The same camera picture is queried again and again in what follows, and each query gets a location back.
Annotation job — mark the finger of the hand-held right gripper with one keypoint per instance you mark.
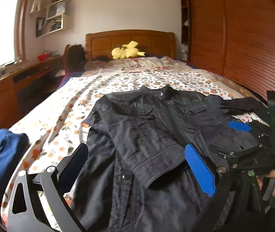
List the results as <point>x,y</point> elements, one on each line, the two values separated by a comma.
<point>248,158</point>
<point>240,125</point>

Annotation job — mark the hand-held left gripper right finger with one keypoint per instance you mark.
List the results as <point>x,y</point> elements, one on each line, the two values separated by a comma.
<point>199,169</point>

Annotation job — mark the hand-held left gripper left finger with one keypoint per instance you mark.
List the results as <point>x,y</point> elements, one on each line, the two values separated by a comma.
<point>77,163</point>

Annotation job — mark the black jacket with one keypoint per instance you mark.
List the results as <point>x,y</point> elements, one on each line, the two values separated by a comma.
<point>139,130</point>

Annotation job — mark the black cloth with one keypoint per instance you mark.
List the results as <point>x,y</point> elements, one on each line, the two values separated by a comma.
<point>239,106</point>

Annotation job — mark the orange print bed sheet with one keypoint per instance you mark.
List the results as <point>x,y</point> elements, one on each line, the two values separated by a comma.
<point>79,89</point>

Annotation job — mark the wooden wardrobe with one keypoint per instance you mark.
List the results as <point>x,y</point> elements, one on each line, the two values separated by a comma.
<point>236,33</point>

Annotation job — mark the wooden desk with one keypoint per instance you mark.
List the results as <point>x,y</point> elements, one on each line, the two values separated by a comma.
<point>18,82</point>

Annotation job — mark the dark chair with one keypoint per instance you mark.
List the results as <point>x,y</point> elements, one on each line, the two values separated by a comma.
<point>74,55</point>

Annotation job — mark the red bowl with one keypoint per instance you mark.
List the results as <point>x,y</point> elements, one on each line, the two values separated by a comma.
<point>43,57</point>

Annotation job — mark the floral quilt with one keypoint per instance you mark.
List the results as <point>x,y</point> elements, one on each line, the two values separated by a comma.
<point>139,64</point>

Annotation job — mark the yellow plush toy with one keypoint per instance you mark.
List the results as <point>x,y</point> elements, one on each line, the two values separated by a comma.
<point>125,52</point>

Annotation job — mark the wooden bed headboard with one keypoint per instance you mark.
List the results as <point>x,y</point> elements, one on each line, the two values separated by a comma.
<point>127,38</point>

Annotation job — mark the window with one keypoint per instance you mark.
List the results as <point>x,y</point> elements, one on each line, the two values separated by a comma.
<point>2,29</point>

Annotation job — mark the white wall shelf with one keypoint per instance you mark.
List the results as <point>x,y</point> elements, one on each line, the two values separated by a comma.
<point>54,17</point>

